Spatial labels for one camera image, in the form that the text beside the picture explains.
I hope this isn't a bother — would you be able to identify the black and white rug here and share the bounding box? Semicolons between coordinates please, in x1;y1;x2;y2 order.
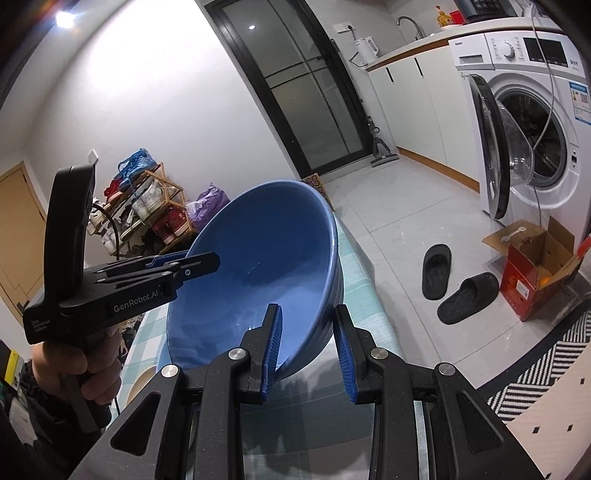
487;309;591;480

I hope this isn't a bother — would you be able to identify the white washing machine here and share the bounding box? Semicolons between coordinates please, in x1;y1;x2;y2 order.
448;25;591;245

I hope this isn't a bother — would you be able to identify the black slipper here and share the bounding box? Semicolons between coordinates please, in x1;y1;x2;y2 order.
422;244;453;302
437;272;500;325

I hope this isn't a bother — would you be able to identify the black framed glass door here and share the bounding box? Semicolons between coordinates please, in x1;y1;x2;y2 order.
203;0;372;176

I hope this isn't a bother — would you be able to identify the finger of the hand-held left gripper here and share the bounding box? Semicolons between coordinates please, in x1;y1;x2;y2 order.
83;251;191;274
99;251;221;285

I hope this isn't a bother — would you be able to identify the metal kitchen faucet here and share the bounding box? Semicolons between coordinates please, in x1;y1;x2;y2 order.
397;16;424;42

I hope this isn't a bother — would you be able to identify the purple plastic bag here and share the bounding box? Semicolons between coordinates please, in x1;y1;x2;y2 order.
186;185;230;236

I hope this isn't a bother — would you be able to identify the white electric kettle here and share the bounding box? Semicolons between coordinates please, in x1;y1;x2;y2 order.
354;37;378;66

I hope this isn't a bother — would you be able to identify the red cardboard box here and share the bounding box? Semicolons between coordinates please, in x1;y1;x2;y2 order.
482;216;587;322

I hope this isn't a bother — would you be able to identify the teal checked tablecloth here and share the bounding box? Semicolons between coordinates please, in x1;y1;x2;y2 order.
122;217;462;480

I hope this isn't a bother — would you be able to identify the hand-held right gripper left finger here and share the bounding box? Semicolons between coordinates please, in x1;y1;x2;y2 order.
69;302;283;480

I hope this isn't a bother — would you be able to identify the person's left hand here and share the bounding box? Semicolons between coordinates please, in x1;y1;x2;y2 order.
31;330;123;407

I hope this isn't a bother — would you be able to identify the ceiling light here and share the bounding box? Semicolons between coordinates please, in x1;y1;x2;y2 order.
53;7;81;31

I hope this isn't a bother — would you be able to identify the white kitchen counter cabinet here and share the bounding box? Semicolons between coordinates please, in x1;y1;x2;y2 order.
367;34;485;192

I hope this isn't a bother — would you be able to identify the blue bowl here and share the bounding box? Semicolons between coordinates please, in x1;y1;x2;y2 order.
166;180;345;384

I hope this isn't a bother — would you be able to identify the black cable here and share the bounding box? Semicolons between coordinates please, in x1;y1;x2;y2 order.
92;203;123;259

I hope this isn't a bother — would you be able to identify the brown patterned doormat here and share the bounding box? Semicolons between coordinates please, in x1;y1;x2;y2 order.
300;173;334;210

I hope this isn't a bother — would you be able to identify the cream round plate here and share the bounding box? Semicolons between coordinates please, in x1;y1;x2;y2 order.
126;367;160;407

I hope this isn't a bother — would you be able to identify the yellow wooden door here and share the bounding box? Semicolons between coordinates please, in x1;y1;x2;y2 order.
0;162;47;315

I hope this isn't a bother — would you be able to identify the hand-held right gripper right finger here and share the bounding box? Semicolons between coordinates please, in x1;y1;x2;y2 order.
335;304;548;480

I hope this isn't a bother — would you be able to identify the wooden shoe rack with shoes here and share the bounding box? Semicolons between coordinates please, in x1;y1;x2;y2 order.
88;148;195;254

